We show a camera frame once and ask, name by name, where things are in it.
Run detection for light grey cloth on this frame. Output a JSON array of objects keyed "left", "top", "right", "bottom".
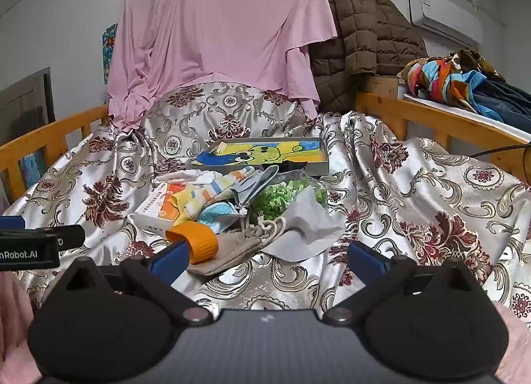
[{"left": 259, "top": 189, "right": 347, "bottom": 259}]

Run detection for pink fleece garment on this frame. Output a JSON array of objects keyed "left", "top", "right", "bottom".
[{"left": 0, "top": 271, "right": 531, "bottom": 384}]

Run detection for grey framed panel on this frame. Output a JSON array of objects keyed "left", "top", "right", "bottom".
[{"left": 0, "top": 67, "right": 56, "bottom": 149}]

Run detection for white air conditioner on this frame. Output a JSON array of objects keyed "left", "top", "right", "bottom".
[{"left": 409, "top": 0, "right": 484, "bottom": 47}]

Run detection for blue patterned wall poster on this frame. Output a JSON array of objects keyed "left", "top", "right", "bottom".
[{"left": 102, "top": 23, "right": 119, "bottom": 75}]

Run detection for blue-grey cloth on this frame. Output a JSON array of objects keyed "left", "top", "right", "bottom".
[{"left": 230, "top": 167, "right": 277, "bottom": 220}]

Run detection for white and orange box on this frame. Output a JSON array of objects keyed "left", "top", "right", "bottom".
[{"left": 133, "top": 182, "right": 196, "bottom": 240}]

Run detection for striped towel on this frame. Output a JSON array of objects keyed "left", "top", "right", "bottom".
[{"left": 174, "top": 168, "right": 259, "bottom": 224}]

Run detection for glass jar of green stars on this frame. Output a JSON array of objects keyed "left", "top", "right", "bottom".
[{"left": 251, "top": 172, "right": 329, "bottom": 224}]

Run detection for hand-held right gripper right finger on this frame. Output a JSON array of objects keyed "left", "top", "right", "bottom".
[{"left": 323, "top": 240, "right": 472, "bottom": 325}]

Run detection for brown quilted jacket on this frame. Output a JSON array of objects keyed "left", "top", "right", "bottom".
[{"left": 309, "top": 0, "right": 430, "bottom": 113}]

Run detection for dark blue clothes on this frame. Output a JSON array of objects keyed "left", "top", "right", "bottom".
[{"left": 473, "top": 76, "right": 531, "bottom": 124}]

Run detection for white quilted cloth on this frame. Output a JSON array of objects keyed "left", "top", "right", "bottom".
[{"left": 155, "top": 167, "right": 225, "bottom": 188}]

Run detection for grey tray with cartoon picture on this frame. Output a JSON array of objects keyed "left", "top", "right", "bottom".
[{"left": 195, "top": 136, "right": 331, "bottom": 178}]

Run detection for black cable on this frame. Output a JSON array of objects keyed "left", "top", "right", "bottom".
[{"left": 470, "top": 143, "right": 531, "bottom": 160}]

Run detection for pink hanging sheet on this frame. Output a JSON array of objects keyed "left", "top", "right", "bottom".
[{"left": 106, "top": 0, "right": 343, "bottom": 130}]

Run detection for beige drawstring pouch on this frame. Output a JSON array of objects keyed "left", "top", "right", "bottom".
[{"left": 187, "top": 218, "right": 288, "bottom": 276}]

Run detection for wooden bed rail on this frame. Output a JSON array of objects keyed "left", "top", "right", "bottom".
[
  {"left": 0, "top": 104, "right": 112, "bottom": 204},
  {"left": 354, "top": 92, "right": 531, "bottom": 182}
]

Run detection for floral satin blanket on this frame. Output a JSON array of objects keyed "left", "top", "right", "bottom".
[{"left": 0, "top": 81, "right": 531, "bottom": 322}]

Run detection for plastic bag with blue print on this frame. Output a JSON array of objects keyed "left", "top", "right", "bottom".
[{"left": 199, "top": 202, "right": 244, "bottom": 234}]

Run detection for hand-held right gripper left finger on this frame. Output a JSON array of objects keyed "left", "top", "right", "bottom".
[{"left": 62, "top": 240, "right": 213, "bottom": 325}]

